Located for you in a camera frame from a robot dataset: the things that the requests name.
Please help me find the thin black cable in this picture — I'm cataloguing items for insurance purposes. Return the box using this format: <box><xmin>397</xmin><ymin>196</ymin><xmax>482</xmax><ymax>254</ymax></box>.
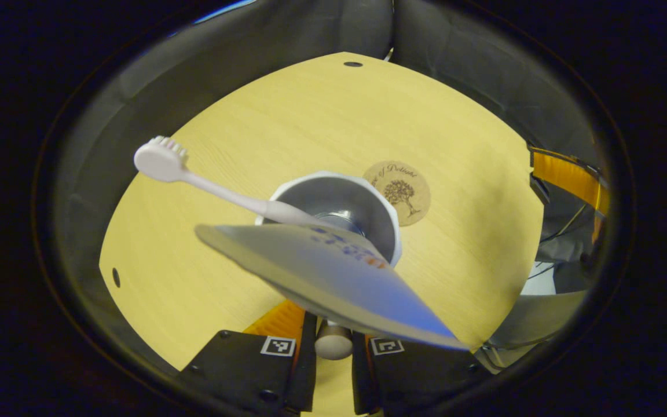
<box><xmin>539</xmin><ymin>203</ymin><xmax>592</xmax><ymax>244</ymax></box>

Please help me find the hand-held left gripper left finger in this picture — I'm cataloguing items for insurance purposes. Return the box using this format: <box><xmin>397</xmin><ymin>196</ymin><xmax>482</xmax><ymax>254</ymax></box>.
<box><xmin>177</xmin><ymin>298</ymin><xmax>318</xmax><ymax>415</ymax></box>

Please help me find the white cup with wooden handle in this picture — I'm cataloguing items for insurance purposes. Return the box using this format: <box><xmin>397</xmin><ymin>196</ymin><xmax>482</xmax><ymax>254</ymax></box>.
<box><xmin>255</xmin><ymin>171</ymin><xmax>402</xmax><ymax>361</ymax></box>

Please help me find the white toothpaste tube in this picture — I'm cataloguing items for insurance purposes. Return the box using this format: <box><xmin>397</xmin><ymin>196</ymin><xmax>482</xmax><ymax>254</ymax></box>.
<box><xmin>195</xmin><ymin>223</ymin><xmax>470</xmax><ymax>351</ymax></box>

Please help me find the light wooden desktop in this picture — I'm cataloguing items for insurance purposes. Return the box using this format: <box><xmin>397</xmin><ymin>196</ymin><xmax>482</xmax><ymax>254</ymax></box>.
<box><xmin>99</xmin><ymin>52</ymin><xmax>544</xmax><ymax>417</ymax></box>

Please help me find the white paper sheet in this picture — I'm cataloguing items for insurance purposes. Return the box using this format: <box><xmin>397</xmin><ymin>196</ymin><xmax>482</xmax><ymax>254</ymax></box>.
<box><xmin>526</xmin><ymin>261</ymin><xmax>558</xmax><ymax>297</ymax></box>

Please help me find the round cork coaster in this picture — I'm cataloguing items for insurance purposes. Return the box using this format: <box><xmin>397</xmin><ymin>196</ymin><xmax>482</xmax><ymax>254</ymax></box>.
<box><xmin>362</xmin><ymin>160</ymin><xmax>431</xmax><ymax>228</ymax></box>

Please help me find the white toothbrush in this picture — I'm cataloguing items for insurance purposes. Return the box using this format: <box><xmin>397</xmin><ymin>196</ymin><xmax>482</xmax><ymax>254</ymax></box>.
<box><xmin>134</xmin><ymin>136</ymin><xmax>334</xmax><ymax>228</ymax></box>

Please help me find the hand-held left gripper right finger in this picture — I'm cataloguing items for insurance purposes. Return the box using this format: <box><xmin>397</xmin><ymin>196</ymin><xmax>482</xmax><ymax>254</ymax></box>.
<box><xmin>351</xmin><ymin>330</ymin><xmax>485</xmax><ymax>415</ymax></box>

